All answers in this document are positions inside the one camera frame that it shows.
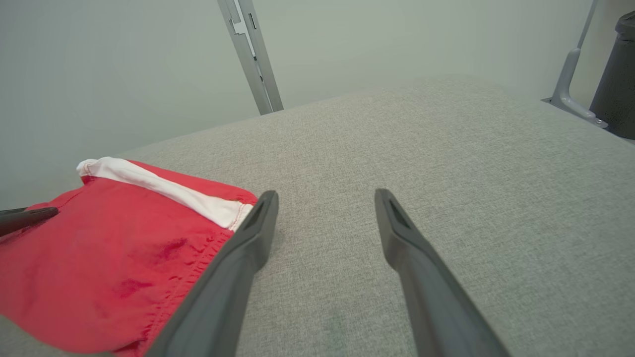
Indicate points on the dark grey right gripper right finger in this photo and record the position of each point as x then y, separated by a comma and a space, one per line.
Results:
431, 297

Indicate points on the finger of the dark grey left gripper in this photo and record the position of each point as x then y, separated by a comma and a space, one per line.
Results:
12, 211
27, 219

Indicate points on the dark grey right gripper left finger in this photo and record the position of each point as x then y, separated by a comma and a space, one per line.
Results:
223, 297

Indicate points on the red shorts with white band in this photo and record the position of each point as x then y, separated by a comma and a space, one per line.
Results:
99, 258

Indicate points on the grey fabric sofa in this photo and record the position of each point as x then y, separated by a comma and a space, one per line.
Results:
397, 148

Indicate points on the grey metal stand leg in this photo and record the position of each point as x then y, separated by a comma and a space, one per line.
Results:
565, 84

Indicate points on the dark grey fabric cylinder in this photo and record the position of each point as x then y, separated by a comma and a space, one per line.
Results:
617, 84

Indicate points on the grey double partition post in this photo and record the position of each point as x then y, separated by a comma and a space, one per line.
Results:
255, 59

